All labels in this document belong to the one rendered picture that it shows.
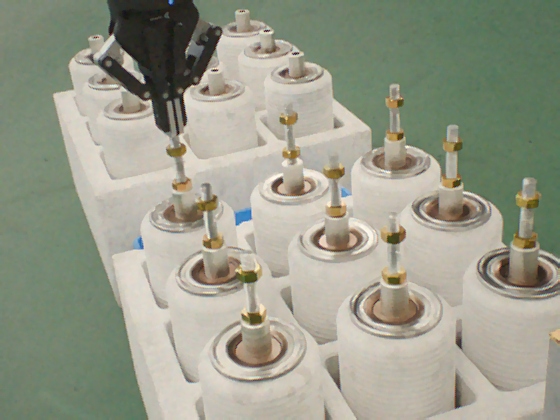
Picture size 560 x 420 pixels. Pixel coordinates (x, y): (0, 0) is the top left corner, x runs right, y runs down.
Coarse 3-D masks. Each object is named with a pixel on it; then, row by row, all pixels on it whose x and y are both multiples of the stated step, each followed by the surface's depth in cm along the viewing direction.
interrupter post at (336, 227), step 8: (328, 216) 75; (336, 216) 75; (344, 216) 75; (328, 224) 76; (336, 224) 75; (344, 224) 75; (328, 232) 76; (336, 232) 76; (344, 232) 76; (328, 240) 77; (336, 240) 76; (344, 240) 76
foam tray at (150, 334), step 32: (128, 256) 91; (128, 288) 86; (288, 288) 84; (128, 320) 89; (160, 320) 81; (288, 320) 79; (160, 352) 76; (320, 352) 75; (160, 384) 73; (192, 384) 72; (480, 384) 70; (544, 384) 69; (160, 416) 73; (192, 416) 69; (352, 416) 67; (448, 416) 67; (480, 416) 66; (512, 416) 66
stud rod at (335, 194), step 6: (330, 156) 73; (336, 156) 73; (330, 162) 73; (336, 162) 73; (330, 168) 73; (336, 168) 73; (330, 180) 74; (336, 180) 74; (330, 186) 74; (336, 186) 74; (330, 192) 75; (336, 192) 74; (336, 198) 75; (336, 204) 75
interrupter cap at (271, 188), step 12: (264, 180) 88; (276, 180) 88; (312, 180) 88; (324, 180) 87; (264, 192) 86; (276, 192) 86; (288, 192) 86; (300, 192) 86; (312, 192) 85; (324, 192) 85; (288, 204) 84; (300, 204) 84
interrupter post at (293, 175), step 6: (300, 162) 86; (288, 168) 85; (294, 168) 85; (300, 168) 85; (288, 174) 85; (294, 174) 85; (300, 174) 86; (288, 180) 86; (294, 180) 86; (300, 180) 86; (288, 186) 86; (294, 186) 86; (300, 186) 86
